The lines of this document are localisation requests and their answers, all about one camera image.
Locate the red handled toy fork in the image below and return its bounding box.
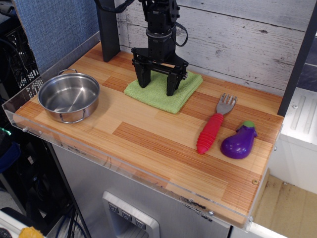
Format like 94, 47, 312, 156
196, 93, 237, 154

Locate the dark vertical post left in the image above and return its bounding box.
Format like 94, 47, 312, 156
96, 0, 120, 62

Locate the purple toy eggplant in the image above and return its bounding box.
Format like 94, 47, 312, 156
220, 121, 257, 159

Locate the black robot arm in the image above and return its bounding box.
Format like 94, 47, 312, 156
132, 0, 188, 96

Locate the blue fabric panel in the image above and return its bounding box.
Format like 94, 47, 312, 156
13, 0, 99, 73

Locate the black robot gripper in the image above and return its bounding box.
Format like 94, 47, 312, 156
131, 37, 188, 96

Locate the white appliance at right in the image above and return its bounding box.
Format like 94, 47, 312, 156
268, 88, 317, 193

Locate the stainless steel pot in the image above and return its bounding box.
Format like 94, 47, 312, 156
38, 69, 100, 124

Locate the clear acrylic table guard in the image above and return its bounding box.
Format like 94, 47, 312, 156
3, 44, 283, 229

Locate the black plastic crate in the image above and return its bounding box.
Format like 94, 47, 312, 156
0, 26, 39, 89

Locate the dark vertical post right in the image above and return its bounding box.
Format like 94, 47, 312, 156
277, 1, 317, 117

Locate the silver toy fridge cabinet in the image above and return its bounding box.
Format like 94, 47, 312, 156
53, 145, 231, 238

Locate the dark vertical post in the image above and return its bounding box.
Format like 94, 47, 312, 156
96, 0, 120, 62
277, 1, 317, 117

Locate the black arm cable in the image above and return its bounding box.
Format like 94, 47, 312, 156
174, 21, 189, 47

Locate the green cloth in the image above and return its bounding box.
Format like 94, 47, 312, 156
124, 71, 203, 114

